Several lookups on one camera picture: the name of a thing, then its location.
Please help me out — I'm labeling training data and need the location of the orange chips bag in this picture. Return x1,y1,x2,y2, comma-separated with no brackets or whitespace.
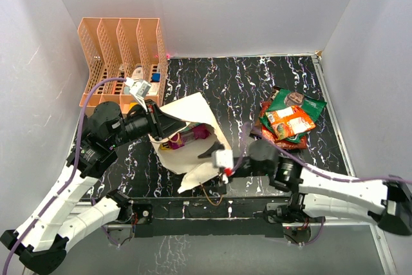
258,120,307,150

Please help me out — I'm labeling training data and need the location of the brown Kettle chips bag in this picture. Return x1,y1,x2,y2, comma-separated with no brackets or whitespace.
255,86,282,128

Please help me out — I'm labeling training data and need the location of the aluminium frame rail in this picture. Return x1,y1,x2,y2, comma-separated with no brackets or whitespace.
25,51,398,275

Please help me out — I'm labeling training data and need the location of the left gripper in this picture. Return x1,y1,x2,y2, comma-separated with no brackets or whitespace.
109,99,187,147

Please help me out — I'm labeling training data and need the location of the white bottle with label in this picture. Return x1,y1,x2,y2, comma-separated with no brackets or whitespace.
131,64,145,80

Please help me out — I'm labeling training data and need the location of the yellow small item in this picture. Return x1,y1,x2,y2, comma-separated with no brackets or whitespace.
128,102,138,111

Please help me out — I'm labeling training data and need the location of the blue stamp block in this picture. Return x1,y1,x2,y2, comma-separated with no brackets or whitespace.
151,73,161,82

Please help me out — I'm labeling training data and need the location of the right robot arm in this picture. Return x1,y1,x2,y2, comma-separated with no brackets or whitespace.
198,139,411,236

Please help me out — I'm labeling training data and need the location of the purple snack bag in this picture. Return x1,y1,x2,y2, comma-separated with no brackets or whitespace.
165,124,211,150

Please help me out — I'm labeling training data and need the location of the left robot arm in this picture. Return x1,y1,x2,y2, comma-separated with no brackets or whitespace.
1,100,186,274

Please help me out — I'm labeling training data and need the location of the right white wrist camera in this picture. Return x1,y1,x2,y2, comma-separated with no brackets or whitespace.
211,149,234,169

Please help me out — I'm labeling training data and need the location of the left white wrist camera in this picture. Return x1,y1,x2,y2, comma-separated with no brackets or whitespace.
124,77,151,109

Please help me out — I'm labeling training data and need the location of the orange plastic file organizer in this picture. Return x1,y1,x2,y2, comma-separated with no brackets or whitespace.
78,17,168,116

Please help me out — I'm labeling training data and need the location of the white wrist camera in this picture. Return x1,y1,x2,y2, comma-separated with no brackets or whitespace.
124,77,151,109
211,149,234,169

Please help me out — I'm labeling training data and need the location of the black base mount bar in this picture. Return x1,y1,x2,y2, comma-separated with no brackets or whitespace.
128,196,326,239

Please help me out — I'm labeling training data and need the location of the orange candy pack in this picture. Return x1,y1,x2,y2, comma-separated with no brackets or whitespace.
265,106,315,140

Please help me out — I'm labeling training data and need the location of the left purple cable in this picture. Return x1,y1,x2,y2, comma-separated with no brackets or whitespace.
2,77,133,275

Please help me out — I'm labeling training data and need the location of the brown paper bag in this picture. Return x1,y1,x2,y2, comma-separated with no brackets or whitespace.
149,92,231,194

